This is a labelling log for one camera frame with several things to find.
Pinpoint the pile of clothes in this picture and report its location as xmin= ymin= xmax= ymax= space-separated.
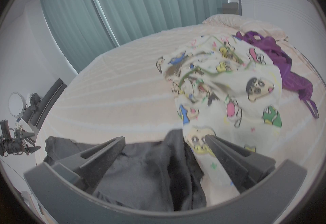
xmin=25 ymin=93 xmax=41 ymax=114

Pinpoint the round white-framed mirror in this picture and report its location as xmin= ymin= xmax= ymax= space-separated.
xmin=8 ymin=92 xmax=26 ymax=117

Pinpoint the purple garment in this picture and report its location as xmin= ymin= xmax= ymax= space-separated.
xmin=234 ymin=30 xmax=320 ymax=119

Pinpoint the black T-shirt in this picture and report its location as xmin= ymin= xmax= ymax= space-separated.
xmin=43 ymin=129 xmax=207 ymax=212

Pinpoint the white printed garment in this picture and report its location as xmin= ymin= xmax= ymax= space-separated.
xmin=156 ymin=35 xmax=283 ymax=194

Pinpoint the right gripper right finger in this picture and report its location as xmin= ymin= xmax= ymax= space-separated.
xmin=205 ymin=134 xmax=276 ymax=191

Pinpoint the grey bedside table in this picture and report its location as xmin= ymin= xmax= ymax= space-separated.
xmin=221 ymin=2 xmax=239 ymax=16

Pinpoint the black chest of drawers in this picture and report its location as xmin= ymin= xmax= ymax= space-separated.
xmin=24 ymin=78 xmax=68 ymax=130

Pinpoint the cream pillow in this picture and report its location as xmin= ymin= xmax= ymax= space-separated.
xmin=202 ymin=14 xmax=289 ymax=41

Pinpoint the bed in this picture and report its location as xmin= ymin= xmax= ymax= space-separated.
xmin=34 ymin=0 xmax=326 ymax=208

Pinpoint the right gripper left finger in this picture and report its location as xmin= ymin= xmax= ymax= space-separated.
xmin=52 ymin=136 xmax=126 ymax=189

